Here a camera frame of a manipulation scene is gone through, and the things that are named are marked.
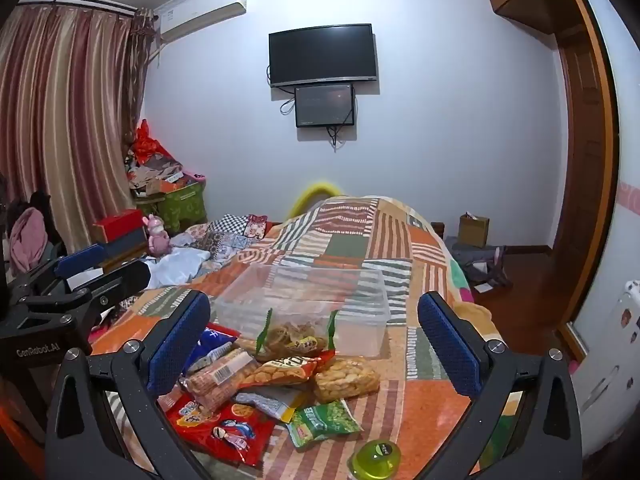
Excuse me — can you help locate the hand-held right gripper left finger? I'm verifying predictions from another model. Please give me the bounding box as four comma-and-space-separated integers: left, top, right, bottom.
44, 290, 221, 480

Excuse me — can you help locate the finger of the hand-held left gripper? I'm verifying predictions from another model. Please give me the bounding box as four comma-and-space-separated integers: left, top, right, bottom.
10, 244, 106, 306
22, 260, 152, 322

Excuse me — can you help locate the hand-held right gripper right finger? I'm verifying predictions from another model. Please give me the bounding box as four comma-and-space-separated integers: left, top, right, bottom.
417, 290, 586, 480

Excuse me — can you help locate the blue snack packet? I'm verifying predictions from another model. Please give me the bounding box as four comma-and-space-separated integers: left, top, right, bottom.
182, 325, 241, 376

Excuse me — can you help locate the clear plastic container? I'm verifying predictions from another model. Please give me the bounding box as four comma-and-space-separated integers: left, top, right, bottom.
212, 264, 392, 358

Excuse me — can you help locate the orange-red cracker packet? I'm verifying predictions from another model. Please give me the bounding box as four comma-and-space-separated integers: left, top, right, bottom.
239, 350, 337, 391

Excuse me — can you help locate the white yellow-edged snack packet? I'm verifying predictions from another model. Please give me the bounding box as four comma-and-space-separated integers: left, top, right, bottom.
232, 385, 311, 423

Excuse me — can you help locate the clear yellow cracker packet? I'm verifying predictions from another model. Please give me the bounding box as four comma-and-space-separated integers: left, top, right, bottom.
314, 357, 382, 405

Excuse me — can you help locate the white paper sheet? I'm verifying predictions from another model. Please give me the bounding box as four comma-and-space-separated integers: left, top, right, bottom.
67, 269, 105, 292

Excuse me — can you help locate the dark grey flat box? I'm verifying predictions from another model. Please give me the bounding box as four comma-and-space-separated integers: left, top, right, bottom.
102, 230, 151, 261

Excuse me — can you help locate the red flat box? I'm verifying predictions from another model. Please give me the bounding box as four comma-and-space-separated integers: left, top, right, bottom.
91, 209, 146, 243

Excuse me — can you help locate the light blue cloth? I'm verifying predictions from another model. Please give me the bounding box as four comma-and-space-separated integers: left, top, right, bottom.
145, 247, 211, 288

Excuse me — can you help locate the pink plush toy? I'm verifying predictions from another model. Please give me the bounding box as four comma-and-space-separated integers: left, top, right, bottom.
145, 214, 173, 256

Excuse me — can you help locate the pink cloth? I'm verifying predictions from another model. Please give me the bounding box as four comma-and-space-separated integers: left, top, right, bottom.
10, 207, 48, 273

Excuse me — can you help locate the dark cloth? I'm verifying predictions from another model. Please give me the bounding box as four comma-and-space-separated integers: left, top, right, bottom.
27, 190, 63, 246

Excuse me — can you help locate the grey cloth heap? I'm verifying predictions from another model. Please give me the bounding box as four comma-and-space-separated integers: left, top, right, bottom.
445, 235, 513, 288

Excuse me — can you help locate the green storage box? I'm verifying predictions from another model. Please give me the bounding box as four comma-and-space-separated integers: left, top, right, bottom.
135, 180, 208, 236

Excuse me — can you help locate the red cartoon snack packet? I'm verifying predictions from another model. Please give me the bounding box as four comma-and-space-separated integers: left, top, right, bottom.
162, 390, 278, 468

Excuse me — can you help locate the pile of papers and boxes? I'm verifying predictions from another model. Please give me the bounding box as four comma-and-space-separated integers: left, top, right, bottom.
125, 152, 201, 197

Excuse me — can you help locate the patchwork striped blanket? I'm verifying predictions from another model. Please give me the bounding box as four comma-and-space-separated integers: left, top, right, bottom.
87, 195, 523, 480

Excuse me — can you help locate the brown cardboard box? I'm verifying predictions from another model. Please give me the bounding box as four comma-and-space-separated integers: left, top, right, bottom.
459, 212, 491, 248

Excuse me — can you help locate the green-edged clear cracker packet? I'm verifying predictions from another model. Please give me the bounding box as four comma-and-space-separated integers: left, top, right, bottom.
255, 307, 340, 361

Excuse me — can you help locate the checkered cloth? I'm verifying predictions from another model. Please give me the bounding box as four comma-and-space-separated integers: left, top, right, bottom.
187, 214, 251, 261

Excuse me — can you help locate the red plastic bag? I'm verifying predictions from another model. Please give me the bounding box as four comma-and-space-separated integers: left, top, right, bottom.
131, 119, 166, 163

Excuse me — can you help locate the green jelly cup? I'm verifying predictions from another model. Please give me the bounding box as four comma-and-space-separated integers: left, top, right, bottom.
347, 440, 402, 480

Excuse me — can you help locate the red patterned cloth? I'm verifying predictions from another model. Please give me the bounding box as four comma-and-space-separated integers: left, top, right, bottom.
245, 214, 269, 241

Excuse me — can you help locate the green pea snack packet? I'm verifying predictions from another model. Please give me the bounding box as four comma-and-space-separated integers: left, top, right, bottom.
286, 399, 363, 450

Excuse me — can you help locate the striped red curtain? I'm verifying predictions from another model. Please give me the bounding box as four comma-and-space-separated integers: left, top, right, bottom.
0, 2, 161, 261

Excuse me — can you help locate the wooden wardrobe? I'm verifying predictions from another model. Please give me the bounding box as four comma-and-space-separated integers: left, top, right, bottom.
482, 0, 621, 351

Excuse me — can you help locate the white air conditioner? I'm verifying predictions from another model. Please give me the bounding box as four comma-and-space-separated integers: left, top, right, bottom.
152, 0, 248, 43

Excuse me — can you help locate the yellow foam ring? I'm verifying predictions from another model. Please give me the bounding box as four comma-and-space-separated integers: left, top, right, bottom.
289, 182, 346, 221

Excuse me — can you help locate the white curtain rail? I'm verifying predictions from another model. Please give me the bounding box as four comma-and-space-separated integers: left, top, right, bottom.
20, 0, 138, 15

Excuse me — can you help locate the small wall monitor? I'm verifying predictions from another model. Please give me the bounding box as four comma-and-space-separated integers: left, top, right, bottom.
294, 85, 356, 128

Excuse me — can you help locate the large wall television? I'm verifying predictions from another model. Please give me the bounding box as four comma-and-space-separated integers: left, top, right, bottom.
268, 23, 377, 88

